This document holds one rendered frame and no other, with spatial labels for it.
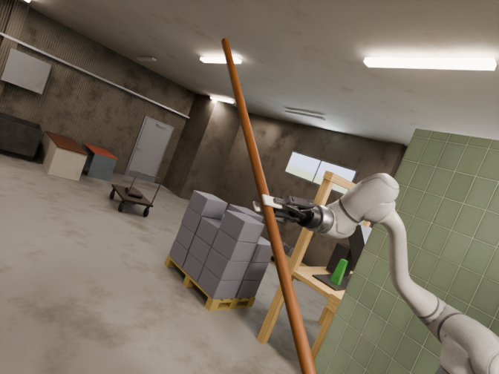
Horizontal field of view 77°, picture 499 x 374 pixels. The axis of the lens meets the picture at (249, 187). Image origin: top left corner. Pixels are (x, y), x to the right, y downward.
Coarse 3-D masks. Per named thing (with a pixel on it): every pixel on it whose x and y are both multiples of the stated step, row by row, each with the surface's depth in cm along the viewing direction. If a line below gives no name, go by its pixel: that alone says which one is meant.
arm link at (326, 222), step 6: (324, 210) 99; (330, 210) 102; (324, 216) 98; (330, 216) 100; (324, 222) 98; (330, 222) 100; (306, 228) 102; (312, 228) 100; (318, 228) 99; (324, 228) 100; (330, 228) 101
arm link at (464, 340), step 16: (448, 320) 106; (464, 320) 102; (448, 336) 102; (464, 336) 97; (480, 336) 94; (496, 336) 95; (448, 352) 99; (464, 352) 95; (480, 352) 91; (496, 352) 89; (448, 368) 98; (464, 368) 94; (480, 368) 90; (496, 368) 88
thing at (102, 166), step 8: (88, 144) 963; (88, 152) 968; (96, 152) 867; (104, 152) 925; (88, 160) 975; (96, 160) 871; (104, 160) 884; (112, 160) 898; (96, 168) 877; (104, 168) 891; (112, 168) 905; (88, 176) 871; (96, 176) 884; (104, 176) 897
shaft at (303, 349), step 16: (224, 48) 125; (240, 96) 109; (240, 112) 106; (256, 160) 94; (256, 176) 91; (272, 208) 86; (272, 224) 83; (272, 240) 81; (288, 272) 76; (288, 288) 74; (288, 304) 72; (304, 336) 68; (304, 352) 66; (304, 368) 65
